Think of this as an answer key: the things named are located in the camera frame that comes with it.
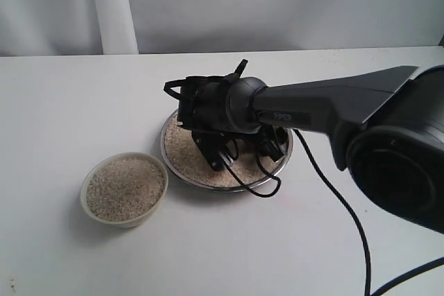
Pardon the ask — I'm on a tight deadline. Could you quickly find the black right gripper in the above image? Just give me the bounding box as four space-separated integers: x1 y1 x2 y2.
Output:
177 74 288 171

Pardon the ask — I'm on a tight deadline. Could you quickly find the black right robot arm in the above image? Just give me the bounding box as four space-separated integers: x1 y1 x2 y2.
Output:
164 64 443 232

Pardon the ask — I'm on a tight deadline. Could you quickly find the round steel rice tray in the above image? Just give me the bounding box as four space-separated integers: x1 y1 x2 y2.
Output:
160 110 293 193

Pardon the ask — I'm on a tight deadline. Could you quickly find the white ceramic rice bowl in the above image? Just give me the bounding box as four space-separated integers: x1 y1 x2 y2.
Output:
80 152 169 228

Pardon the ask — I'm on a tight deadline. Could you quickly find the white backdrop curtain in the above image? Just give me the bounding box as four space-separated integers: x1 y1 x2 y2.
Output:
1 0 443 56

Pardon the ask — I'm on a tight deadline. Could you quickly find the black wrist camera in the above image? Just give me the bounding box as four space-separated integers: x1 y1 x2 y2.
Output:
216 137 240 168

